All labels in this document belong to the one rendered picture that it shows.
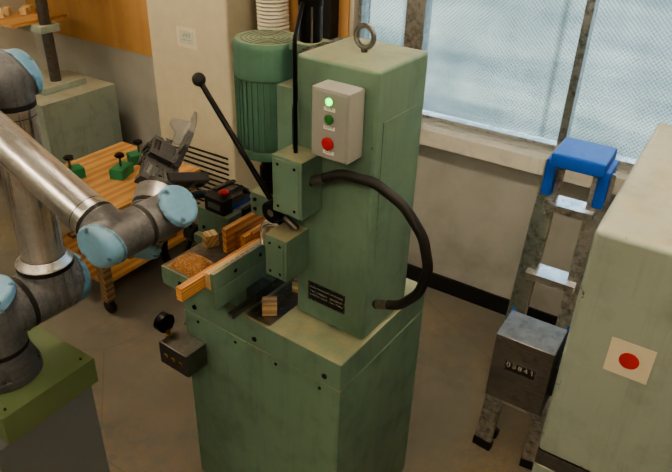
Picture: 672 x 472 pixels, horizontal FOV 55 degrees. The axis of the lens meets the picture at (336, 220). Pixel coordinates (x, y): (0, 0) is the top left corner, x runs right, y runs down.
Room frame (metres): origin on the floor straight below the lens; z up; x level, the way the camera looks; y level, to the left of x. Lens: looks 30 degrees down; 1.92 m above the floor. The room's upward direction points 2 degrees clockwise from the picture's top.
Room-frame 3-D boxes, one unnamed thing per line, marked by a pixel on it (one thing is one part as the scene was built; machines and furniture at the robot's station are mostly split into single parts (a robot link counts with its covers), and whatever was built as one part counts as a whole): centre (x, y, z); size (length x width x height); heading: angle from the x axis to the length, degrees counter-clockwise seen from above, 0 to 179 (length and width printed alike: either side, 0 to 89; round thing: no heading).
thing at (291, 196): (1.39, 0.10, 1.23); 0.09 x 0.08 x 0.15; 55
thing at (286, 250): (1.40, 0.12, 1.02); 0.09 x 0.07 x 0.12; 145
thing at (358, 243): (1.47, -0.05, 1.16); 0.22 x 0.22 x 0.72; 55
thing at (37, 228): (1.49, 0.80, 1.12); 0.17 x 0.15 x 0.75; 146
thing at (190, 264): (1.50, 0.39, 0.91); 0.12 x 0.09 x 0.03; 55
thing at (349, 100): (1.34, 0.00, 1.40); 0.10 x 0.06 x 0.16; 55
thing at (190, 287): (1.59, 0.22, 0.92); 0.62 x 0.02 x 0.04; 145
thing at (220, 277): (1.63, 0.15, 0.93); 0.60 x 0.02 x 0.06; 145
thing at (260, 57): (1.64, 0.19, 1.35); 0.18 x 0.18 x 0.31
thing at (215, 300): (1.71, 0.27, 0.87); 0.61 x 0.30 x 0.06; 145
